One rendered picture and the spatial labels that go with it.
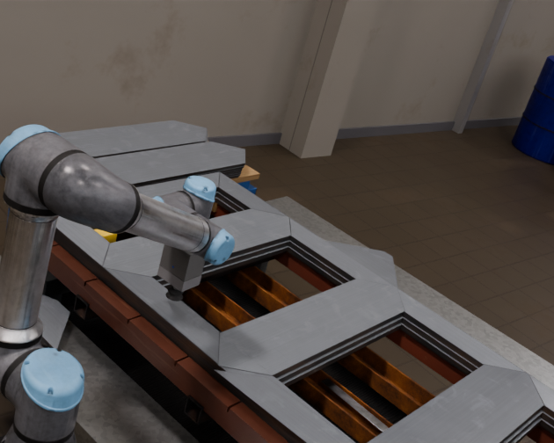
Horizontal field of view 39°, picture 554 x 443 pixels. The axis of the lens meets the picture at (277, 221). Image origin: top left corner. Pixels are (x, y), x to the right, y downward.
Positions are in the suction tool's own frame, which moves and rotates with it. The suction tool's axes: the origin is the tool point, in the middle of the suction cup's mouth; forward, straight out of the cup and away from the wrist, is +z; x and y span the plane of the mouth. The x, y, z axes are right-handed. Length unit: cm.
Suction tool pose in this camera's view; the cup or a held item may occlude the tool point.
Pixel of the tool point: (174, 295)
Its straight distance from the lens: 196.1
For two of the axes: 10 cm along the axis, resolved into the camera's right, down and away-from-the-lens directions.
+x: -6.0, 2.2, -7.7
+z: -2.5, 8.6, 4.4
